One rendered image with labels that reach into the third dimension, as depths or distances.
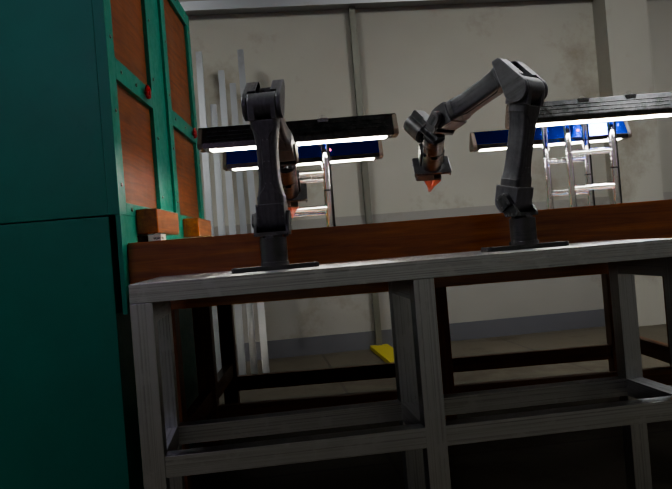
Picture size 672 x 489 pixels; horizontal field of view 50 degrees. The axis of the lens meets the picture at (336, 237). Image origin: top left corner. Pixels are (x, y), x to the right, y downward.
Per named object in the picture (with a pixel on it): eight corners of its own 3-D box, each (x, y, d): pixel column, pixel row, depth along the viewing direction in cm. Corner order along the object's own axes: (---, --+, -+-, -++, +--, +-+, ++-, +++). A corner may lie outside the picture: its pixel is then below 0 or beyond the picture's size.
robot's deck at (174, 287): (692, 255, 157) (690, 237, 157) (129, 304, 144) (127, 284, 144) (534, 253, 246) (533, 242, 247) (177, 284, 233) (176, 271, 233)
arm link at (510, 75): (423, 112, 190) (511, 47, 168) (445, 114, 196) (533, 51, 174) (438, 154, 187) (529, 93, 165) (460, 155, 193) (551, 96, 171)
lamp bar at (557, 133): (632, 137, 280) (631, 118, 280) (473, 149, 279) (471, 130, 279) (624, 140, 288) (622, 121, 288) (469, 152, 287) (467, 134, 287)
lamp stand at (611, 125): (650, 232, 226) (638, 90, 226) (587, 237, 225) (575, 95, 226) (625, 233, 245) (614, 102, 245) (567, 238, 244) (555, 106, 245)
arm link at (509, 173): (493, 211, 176) (508, 75, 171) (509, 210, 180) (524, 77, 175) (514, 215, 171) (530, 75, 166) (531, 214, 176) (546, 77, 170)
